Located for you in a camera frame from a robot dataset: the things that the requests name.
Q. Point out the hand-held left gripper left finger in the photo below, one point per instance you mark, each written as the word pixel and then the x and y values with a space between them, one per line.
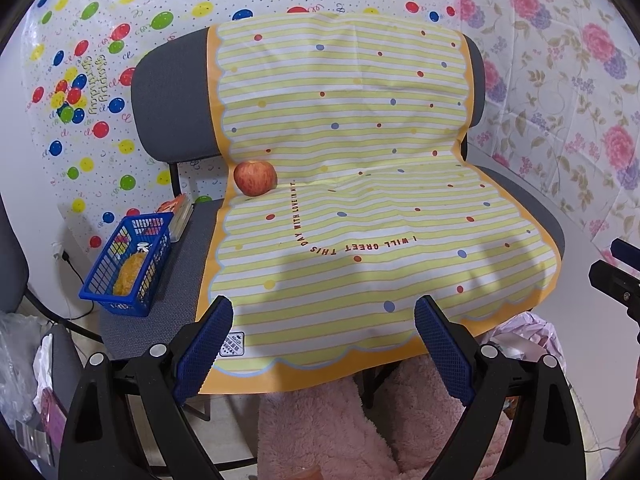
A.
pixel 202 355

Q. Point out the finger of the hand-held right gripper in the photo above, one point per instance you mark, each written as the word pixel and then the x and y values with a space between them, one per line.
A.
pixel 617 285
pixel 625 251

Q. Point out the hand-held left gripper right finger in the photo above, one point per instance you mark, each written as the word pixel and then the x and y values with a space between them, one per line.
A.
pixel 445 350

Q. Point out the pink plastic bag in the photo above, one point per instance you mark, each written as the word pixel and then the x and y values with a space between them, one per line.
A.
pixel 530 332

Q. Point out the orange fluffy pastry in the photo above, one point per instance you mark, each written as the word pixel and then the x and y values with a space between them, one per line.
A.
pixel 127 275

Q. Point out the small white figure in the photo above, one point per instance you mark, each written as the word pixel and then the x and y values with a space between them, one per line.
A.
pixel 142 247

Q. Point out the blue plastic basket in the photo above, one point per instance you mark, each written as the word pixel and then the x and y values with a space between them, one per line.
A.
pixel 100 285

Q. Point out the stack of orange books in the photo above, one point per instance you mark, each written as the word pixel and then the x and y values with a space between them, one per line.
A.
pixel 177 210

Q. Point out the purple packet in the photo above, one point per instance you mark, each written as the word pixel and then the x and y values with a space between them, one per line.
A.
pixel 52 412

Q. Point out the floral print plastic sheet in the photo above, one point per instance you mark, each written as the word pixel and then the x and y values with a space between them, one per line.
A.
pixel 550 85

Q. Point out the red apple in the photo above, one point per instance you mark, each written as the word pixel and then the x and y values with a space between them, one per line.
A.
pixel 255 177

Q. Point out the clear plastic bag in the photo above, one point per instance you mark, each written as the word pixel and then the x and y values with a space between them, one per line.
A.
pixel 15 355

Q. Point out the dark grey side chair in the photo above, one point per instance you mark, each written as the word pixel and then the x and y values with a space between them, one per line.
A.
pixel 10 270

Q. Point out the grey office chair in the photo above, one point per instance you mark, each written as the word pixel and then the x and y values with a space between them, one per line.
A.
pixel 170 100

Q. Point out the yellow striped dotted cloth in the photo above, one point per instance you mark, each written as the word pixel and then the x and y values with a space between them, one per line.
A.
pixel 350 110

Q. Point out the white wall socket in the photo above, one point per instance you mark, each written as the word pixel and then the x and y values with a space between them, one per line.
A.
pixel 60 251

